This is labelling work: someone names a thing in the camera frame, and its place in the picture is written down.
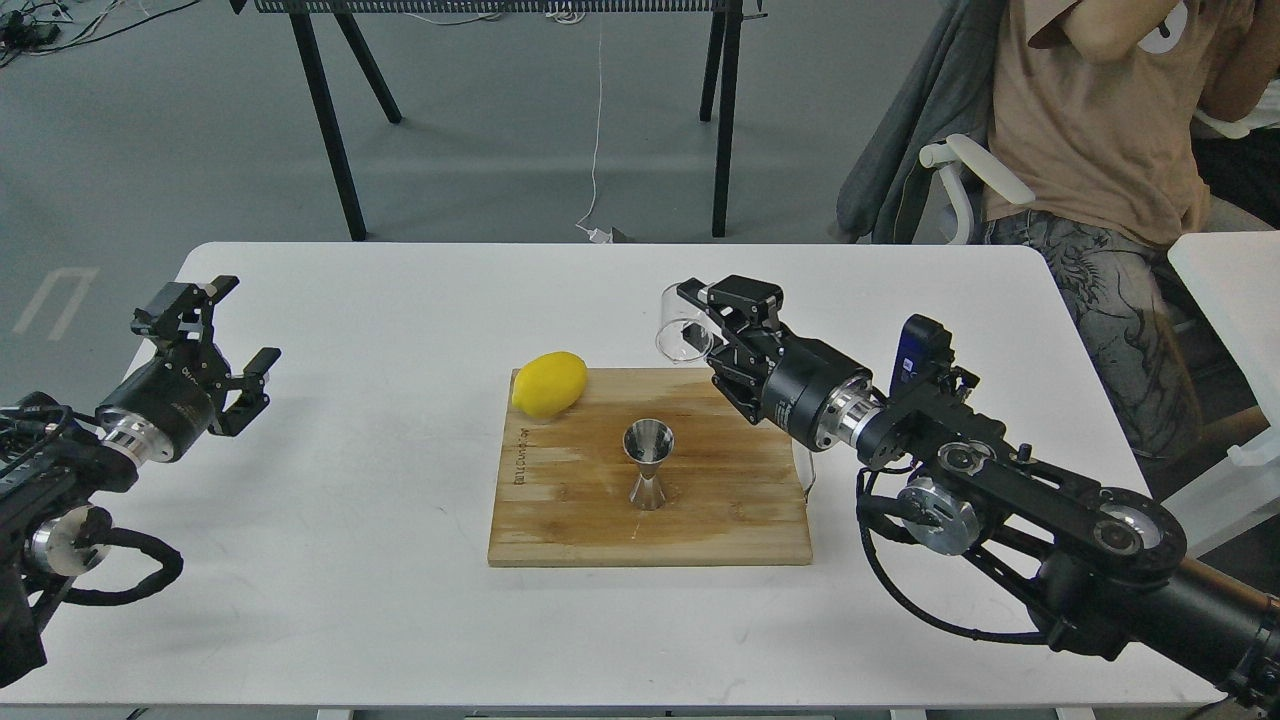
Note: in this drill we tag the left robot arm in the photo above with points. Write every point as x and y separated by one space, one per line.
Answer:
60 548

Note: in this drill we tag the clear glass cup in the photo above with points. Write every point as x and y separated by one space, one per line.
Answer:
686 334

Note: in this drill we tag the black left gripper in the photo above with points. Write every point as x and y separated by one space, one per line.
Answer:
160 410

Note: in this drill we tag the white side table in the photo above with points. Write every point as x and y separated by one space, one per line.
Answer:
1234 279

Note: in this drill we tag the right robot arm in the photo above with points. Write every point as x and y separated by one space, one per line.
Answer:
1096 567

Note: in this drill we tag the seated person in tan shirt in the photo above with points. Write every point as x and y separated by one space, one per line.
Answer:
1092 105

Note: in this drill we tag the black metal table frame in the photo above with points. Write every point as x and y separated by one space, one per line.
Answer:
474 85

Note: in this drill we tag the steel jigger measuring cup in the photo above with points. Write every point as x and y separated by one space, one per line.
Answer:
648 442

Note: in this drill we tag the yellow lemon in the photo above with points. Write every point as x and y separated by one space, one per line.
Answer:
549 384

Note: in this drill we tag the white office chair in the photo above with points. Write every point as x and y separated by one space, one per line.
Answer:
937 125

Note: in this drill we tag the wooden cutting board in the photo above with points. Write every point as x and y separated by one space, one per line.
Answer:
732 493

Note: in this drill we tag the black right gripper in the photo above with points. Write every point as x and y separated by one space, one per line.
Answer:
819 396

